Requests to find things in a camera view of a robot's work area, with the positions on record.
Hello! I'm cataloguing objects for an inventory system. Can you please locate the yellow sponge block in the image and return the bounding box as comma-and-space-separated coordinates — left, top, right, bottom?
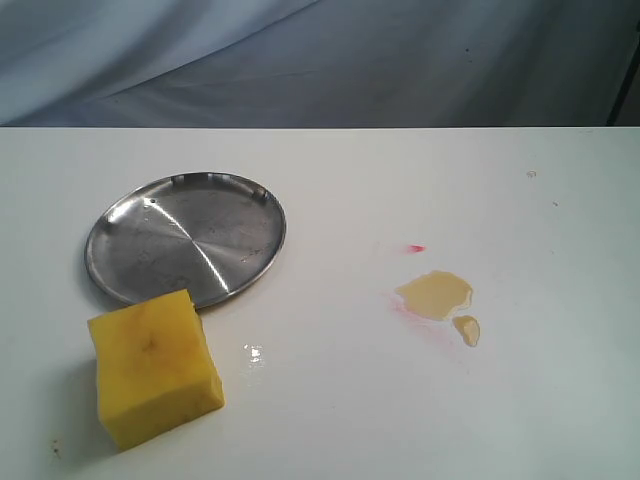
88, 289, 225, 450

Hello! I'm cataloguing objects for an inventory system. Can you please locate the yellow liquid spill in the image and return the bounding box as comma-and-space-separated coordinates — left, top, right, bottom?
395, 270, 473, 321

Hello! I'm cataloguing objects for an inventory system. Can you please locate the round steel plate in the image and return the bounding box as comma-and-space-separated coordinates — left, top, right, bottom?
83, 172, 287, 309

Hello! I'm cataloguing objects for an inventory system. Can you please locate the grey backdrop cloth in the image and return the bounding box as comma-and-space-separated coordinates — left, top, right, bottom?
1, 1, 639, 128

